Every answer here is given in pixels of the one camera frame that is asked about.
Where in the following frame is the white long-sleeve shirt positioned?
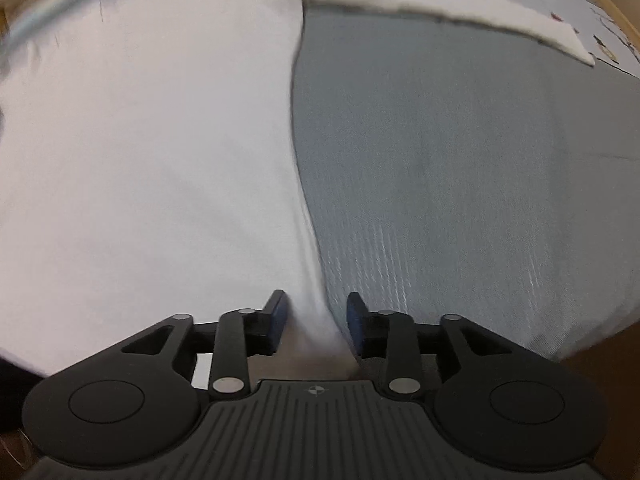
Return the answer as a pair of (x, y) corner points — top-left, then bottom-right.
(0, 0), (597, 378)

